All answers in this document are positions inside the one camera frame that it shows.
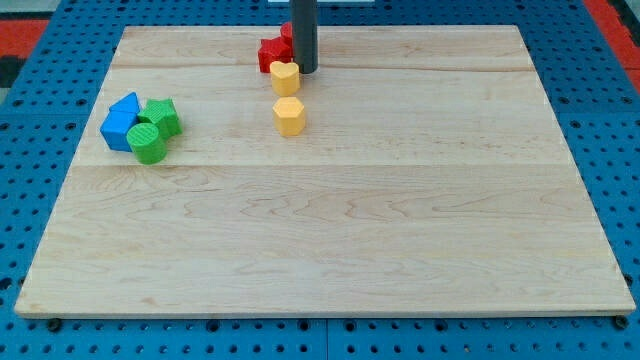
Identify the red circle block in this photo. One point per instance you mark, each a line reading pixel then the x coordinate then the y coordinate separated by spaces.
pixel 286 34

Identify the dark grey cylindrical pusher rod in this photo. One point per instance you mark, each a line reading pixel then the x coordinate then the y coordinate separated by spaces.
pixel 304 34

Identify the yellow hexagon block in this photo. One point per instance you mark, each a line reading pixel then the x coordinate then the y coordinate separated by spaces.
pixel 289 116

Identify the light wooden board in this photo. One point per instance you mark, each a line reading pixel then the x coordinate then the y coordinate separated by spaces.
pixel 432 180

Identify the yellow heart block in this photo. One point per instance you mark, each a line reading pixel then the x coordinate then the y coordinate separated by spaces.
pixel 285 78

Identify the red star block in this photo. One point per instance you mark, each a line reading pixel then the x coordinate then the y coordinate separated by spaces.
pixel 271 50

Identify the green star block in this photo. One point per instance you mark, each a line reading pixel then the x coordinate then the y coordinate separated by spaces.
pixel 163 115

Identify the green cylinder block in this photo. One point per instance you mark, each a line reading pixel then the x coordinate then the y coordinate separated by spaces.
pixel 146 143

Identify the blue triangle block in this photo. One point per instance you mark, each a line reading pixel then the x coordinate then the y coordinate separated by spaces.
pixel 129 104

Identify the blue cube block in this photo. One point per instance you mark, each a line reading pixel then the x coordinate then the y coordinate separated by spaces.
pixel 114 130

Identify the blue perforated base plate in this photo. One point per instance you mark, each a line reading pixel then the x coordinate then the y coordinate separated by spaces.
pixel 48 105

